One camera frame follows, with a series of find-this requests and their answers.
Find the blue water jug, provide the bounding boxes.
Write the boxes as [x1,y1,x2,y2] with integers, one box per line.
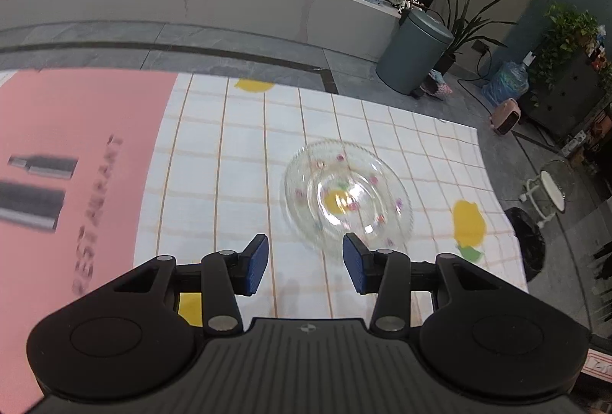
[480,60,531,109]

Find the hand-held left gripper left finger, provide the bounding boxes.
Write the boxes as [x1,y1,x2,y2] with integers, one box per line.
[114,233,269,333]

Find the white round stool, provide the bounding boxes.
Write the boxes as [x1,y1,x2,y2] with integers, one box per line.
[523,170,567,228]

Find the checked lemon-print tablecloth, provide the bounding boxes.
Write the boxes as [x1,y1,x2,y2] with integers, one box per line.
[134,73,529,329]

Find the potted snake plant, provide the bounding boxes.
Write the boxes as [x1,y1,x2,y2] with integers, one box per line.
[428,0,517,76]

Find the pink space heater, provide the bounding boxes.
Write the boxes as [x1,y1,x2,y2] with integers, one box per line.
[490,98,523,136]

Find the dark green cabinet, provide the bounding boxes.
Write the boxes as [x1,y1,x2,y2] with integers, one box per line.
[519,46,608,137]

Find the floral slipper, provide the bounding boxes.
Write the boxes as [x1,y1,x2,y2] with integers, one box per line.
[420,70,453,100]

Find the leafy pothos plant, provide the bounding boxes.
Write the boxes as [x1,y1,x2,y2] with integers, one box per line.
[533,0,605,80]

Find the grey trash can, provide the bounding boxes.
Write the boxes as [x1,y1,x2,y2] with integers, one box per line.
[376,8,454,95]

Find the pink printed mat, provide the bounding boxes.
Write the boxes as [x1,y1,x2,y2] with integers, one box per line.
[0,68,179,414]

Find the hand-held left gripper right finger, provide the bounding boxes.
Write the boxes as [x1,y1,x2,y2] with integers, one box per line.
[342,232,500,333]

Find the clear glass floral plate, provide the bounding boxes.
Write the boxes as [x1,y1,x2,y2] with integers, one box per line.
[281,139,414,259]

